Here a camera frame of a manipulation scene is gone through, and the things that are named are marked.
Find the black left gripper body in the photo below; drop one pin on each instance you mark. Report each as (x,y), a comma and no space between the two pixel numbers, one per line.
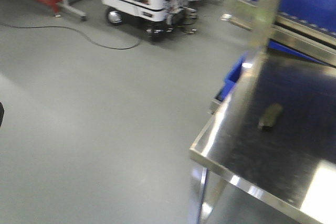
(1,113)

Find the inner-left grey brake pad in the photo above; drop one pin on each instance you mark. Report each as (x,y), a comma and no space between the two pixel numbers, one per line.
(270,117)

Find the lower blue plastic crate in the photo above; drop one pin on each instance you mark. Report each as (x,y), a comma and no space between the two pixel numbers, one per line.
(231,78)

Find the stainless steel roller rack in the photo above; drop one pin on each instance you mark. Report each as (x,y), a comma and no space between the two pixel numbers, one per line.
(279,35)

